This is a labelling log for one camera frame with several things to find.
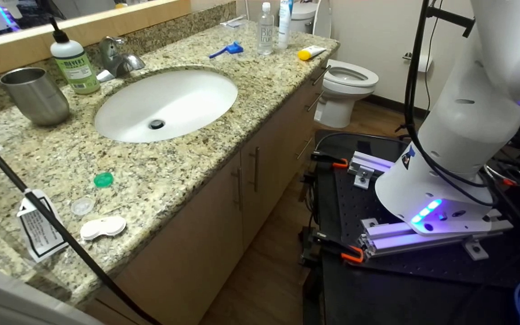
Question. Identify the green label soap dispenser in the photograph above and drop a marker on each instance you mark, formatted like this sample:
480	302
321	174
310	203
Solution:
76	66

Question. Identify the orange black clamp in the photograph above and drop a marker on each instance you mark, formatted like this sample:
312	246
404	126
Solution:
339	163
350	256

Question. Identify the clear plastic wrapper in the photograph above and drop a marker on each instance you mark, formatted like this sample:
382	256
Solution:
234	23

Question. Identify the toilet paper roll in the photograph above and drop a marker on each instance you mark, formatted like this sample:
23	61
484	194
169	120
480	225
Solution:
424	64

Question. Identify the clear plastic bottle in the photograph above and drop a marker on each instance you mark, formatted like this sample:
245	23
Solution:
263	30

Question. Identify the clear round lid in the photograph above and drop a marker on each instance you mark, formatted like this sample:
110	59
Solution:
81	207

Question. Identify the chrome faucet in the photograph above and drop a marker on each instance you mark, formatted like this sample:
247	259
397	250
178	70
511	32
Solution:
115	57

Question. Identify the wooden framed mirror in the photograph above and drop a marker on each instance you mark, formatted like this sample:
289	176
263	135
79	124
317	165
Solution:
90	28

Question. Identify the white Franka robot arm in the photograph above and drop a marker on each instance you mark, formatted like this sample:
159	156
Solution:
469	120

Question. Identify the green round cap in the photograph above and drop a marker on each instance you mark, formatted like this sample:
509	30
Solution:
103	180

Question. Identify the light wooden vanity cabinet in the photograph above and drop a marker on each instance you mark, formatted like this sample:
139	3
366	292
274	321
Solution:
198	241

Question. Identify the black robot table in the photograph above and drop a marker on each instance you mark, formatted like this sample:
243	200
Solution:
392	290

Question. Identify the aluminium robot base rails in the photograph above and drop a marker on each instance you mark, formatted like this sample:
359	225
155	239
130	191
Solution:
404	236

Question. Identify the tall white tube bottle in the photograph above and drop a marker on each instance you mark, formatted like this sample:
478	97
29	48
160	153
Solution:
283	24

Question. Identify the silver metal cup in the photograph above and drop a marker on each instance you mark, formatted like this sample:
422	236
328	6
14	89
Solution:
34	97

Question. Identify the yellow capped white tube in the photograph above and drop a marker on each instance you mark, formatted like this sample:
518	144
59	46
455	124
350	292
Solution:
310	53

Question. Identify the white oval sink basin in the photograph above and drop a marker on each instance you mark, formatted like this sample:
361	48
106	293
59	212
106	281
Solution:
175	102

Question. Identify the white toilet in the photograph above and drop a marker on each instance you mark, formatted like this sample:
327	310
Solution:
343	79

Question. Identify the blue toothbrush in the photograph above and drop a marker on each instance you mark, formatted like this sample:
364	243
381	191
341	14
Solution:
231	48

